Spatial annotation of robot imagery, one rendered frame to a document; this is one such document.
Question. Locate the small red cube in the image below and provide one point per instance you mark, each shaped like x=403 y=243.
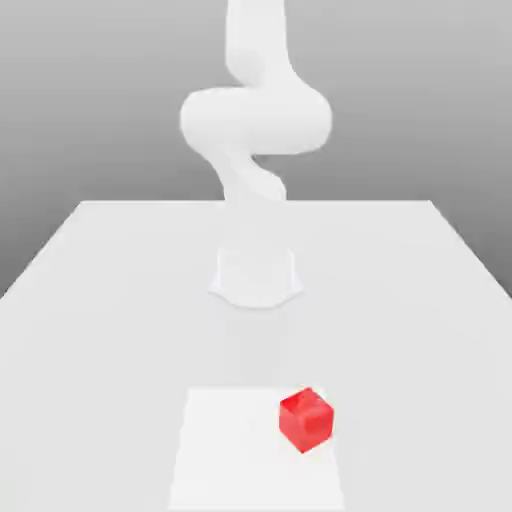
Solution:
x=306 y=420

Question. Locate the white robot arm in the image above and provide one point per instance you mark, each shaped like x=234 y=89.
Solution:
x=256 y=120

